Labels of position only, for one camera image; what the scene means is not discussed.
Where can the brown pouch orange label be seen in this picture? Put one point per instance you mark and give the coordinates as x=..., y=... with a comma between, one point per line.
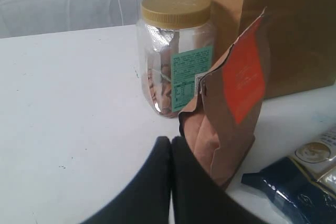
x=219, y=122

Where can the brown paper bag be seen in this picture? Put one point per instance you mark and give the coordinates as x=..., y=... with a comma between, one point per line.
x=301, y=35

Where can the long dark noodle package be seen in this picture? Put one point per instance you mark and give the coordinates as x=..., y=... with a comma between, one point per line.
x=302, y=185

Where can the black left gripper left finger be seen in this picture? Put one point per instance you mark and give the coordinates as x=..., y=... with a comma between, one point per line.
x=146, y=198

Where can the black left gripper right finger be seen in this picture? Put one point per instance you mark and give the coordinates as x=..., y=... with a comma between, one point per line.
x=198, y=199

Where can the clear jar gold lid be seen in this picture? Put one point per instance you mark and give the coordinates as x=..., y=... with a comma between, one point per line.
x=175, y=42

